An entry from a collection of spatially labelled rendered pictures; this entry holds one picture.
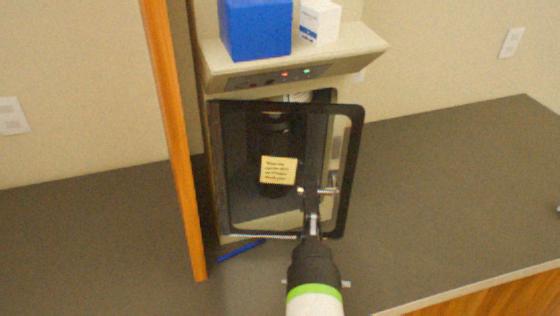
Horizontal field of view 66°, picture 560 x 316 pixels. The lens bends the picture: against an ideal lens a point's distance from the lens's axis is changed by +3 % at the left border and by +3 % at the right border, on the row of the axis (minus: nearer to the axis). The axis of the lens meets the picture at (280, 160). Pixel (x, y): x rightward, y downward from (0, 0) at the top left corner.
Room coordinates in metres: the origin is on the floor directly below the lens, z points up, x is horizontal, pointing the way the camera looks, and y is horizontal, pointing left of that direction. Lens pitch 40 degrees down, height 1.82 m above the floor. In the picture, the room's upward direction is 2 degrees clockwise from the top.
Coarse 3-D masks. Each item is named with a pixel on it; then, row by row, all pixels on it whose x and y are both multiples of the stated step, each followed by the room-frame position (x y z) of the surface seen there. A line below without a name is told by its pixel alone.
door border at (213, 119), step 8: (216, 104) 0.69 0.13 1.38; (216, 112) 0.69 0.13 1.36; (208, 120) 0.69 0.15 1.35; (216, 120) 0.69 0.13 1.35; (216, 128) 0.69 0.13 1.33; (216, 136) 0.69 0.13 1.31; (216, 144) 0.69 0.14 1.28; (216, 152) 0.69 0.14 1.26; (216, 160) 0.69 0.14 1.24; (216, 168) 0.69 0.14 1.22; (216, 176) 0.69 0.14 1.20; (224, 176) 0.69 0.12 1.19; (224, 184) 0.69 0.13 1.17; (216, 192) 0.69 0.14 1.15; (224, 192) 0.69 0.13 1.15; (224, 200) 0.69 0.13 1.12; (224, 208) 0.69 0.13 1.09; (224, 216) 0.69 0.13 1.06; (224, 224) 0.69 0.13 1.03; (224, 232) 0.69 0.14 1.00
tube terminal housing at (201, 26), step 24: (192, 0) 0.71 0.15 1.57; (216, 0) 0.72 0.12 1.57; (336, 0) 0.79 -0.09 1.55; (360, 0) 0.81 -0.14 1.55; (192, 24) 0.75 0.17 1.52; (216, 24) 0.72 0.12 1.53; (192, 48) 0.79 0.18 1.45; (216, 96) 0.71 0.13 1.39; (240, 96) 0.73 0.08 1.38; (264, 96) 0.75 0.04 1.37; (336, 96) 0.83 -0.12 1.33; (216, 216) 0.71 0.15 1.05
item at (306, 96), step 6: (312, 90) 0.86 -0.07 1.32; (276, 96) 0.79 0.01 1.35; (282, 96) 0.79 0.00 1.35; (288, 96) 0.79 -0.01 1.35; (294, 96) 0.80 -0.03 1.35; (300, 96) 0.80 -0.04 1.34; (306, 96) 0.82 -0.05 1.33; (312, 96) 0.84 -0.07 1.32; (300, 102) 0.80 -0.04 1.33; (306, 102) 0.81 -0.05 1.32
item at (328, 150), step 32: (224, 128) 0.69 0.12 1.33; (256, 128) 0.69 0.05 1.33; (288, 128) 0.69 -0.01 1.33; (320, 128) 0.69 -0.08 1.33; (352, 128) 0.69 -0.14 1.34; (224, 160) 0.69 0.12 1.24; (256, 160) 0.69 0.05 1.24; (320, 160) 0.69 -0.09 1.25; (352, 160) 0.69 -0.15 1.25; (256, 192) 0.69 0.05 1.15; (288, 192) 0.69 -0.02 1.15; (256, 224) 0.69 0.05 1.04; (288, 224) 0.69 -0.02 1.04
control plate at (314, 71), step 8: (328, 64) 0.69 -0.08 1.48; (272, 72) 0.65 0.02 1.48; (280, 72) 0.66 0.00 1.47; (288, 72) 0.67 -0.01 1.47; (296, 72) 0.68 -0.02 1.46; (304, 72) 0.70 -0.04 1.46; (312, 72) 0.71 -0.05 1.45; (320, 72) 0.72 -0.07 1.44; (232, 80) 0.64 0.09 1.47; (240, 80) 0.65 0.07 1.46; (248, 80) 0.66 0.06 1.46; (256, 80) 0.67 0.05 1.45; (264, 80) 0.68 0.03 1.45; (280, 80) 0.70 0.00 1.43; (288, 80) 0.72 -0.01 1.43; (296, 80) 0.73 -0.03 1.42; (232, 88) 0.68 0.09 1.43; (240, 88) 0.69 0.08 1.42; (248, 88) 0.70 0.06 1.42
